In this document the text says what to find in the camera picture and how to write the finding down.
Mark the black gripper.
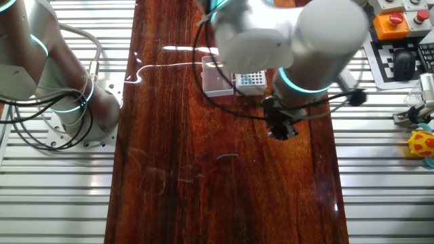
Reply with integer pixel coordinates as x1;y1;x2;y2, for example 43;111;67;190
262;96;300;141

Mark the white pipette tip box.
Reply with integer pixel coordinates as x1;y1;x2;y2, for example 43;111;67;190
201;55;269;98

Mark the black white marker sheet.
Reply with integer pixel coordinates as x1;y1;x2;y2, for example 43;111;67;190
363;28;427;91

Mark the clear plastic shell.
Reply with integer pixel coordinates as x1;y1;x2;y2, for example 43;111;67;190
403;81;423;108

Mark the black computer mouse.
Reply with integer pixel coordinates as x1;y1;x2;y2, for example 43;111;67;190
392;48;417;82

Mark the yellow red turtle toy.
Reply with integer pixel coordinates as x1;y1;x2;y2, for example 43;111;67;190
408;122;434;169

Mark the orange emergency stop box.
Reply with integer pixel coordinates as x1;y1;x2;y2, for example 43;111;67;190
372;12;410;41

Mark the grey button box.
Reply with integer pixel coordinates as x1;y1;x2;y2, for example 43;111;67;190
368;0;405;15
403;0;429;12

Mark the black keyboard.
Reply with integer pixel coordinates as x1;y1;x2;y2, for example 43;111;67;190
416;42;434;74

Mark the grey emergency stop box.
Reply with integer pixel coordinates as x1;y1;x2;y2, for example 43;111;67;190
403;9;433;38

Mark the metal camera clamp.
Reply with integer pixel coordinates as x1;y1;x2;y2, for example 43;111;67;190
393;104;433;129

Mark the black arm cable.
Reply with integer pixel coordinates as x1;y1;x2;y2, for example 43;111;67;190
191;0;369;121

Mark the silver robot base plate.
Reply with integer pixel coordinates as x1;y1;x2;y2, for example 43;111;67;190
45;78;125;153

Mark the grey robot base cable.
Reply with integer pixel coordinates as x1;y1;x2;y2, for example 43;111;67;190
54;22;103;83

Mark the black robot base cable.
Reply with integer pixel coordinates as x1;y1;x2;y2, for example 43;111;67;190
0;79;96;152

